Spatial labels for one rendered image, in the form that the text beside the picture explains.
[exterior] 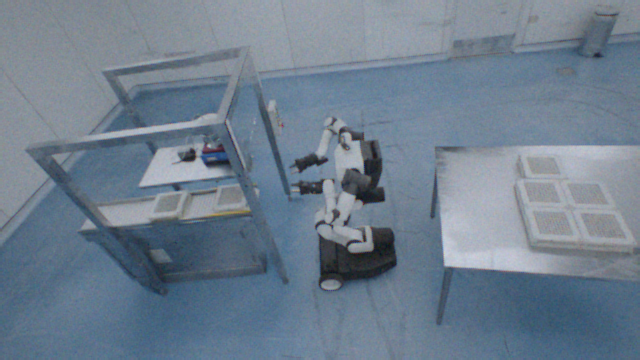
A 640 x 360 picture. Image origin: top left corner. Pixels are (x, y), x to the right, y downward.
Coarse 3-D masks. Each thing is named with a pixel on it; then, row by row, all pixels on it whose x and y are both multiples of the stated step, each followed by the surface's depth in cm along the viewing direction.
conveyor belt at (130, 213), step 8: (256, 192) 261; (192, 200) 264; (200, 200) 263; (208, 200) 261; (104, 208) 272; (112, 208) 271; (120, 208) 269; (128, 208) 268; (136, 208) 267; (144, 208) 265; (192, 208) 257; (200, 208) 256; (208, 208) 255; (112, 216) 264; (120, 216) 263; (128, 216) 261; (136, 216) 260; (144, 216) 259; (88, 224) 261; (112, 224) 258; (120, 224) 256
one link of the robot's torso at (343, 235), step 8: (320, 208) 272; (320, 232) 263; (328, 232) 263; (336, 232) 272; (344, 232) 276; (352, 232) 282; (360, 232) 286; (336, 240) 278; (344, 240) 279; (352, 240) 278; (360, 240) 279
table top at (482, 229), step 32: (448, 160) 261; (480, 160) 256; (512, 160) 251; (576, 160) 242; (608, 160) 238; (448, 192) 238; (480, 192) 234; (512, 192) 230; (448, 224) 218; (480, 224) 215; (512, 224) 212; (448, 256) 202; (480, 256) 199; (512, 256) 196; (544, 256) 194; (576, 256) 191; (608, 256) 188
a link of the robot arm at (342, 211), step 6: (342, 192) 209; (342, 198) 208; (348, 198) 206; (354, 198) 209; (342, 204) 207; (348, 204) 207; (336, 210) 209; (342, 210) 208; (348, 210) 209; (330, 216) 210; (336, 216) 208; (342, 216) 208; (348, 216) 211; (330, 222) 210; (348, 222) 213
